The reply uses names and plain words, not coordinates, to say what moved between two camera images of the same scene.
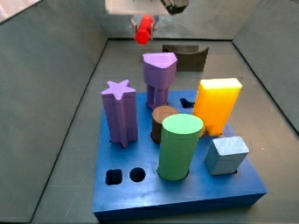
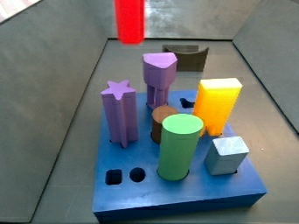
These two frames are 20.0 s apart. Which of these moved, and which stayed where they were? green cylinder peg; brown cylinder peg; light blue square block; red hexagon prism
Moved: red hexagon prism
Stayed: light blue square block; green cylinder peg; brown cylinder peg
